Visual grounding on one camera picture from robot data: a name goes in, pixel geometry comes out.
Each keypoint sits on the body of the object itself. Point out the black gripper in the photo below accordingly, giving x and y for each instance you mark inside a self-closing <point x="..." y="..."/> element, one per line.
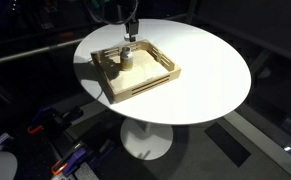
<point x="128" y="10"/>

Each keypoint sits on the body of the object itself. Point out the grey rounded object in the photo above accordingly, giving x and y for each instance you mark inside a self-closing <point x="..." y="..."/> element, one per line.
<point x="0" y="166"/>

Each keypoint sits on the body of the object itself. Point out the purple clamp orange trigger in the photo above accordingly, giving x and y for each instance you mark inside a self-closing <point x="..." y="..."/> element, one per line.
<point x="78" y="156"/>
<point x="56" y="120"/>

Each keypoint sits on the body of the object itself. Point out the wooden slatted tray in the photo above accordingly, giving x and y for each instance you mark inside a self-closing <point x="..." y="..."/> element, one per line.
<point x="141" y="88"/>

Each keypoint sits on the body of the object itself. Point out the dark floor plate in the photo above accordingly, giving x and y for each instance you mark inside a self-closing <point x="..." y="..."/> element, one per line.
<point x="227" y="144"/>

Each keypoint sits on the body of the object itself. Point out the grey metal rail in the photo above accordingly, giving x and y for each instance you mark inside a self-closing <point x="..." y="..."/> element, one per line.
<point x="25" y="53"/>

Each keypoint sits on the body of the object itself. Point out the small white bottle lid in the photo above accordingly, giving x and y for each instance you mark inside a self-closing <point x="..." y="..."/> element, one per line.
<point x="130" y="39"/>

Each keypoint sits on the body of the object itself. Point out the small metal cup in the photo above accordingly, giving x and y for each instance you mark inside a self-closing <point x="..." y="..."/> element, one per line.
<point x="126" y="60"/>

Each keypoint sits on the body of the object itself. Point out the white table pedestal base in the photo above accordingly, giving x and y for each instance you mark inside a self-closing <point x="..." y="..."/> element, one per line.
<point x="145" y="140"/>

